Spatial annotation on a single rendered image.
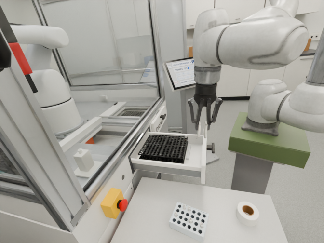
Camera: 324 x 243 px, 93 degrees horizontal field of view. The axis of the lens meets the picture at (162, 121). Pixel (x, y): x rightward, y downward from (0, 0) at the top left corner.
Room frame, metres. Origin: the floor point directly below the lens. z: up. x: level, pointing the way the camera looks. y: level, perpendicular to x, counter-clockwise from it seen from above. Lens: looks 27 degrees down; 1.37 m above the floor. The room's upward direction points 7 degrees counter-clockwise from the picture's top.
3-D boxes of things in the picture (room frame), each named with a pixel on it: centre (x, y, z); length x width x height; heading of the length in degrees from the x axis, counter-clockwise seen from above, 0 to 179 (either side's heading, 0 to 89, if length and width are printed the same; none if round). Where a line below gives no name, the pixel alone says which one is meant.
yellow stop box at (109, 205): (0.36, 0.21, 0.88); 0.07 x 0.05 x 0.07; 161
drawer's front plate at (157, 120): (0.98, 0.02, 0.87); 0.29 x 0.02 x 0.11; 161
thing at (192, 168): (0.65, 0.01, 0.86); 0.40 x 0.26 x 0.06; 71
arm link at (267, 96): (0.76, -0.59, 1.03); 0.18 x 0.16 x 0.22; 26
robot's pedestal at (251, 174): (0.77, -0.59, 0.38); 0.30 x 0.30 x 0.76; 54
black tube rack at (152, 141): (0.64, 0.00, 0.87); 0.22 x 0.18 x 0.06; 71
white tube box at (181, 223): (0.33, -0.06, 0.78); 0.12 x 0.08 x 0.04; 60
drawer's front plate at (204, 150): (0.58, -0.19, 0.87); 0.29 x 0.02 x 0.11; 161
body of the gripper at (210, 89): (0.54, -0.17, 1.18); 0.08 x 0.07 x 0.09; 82
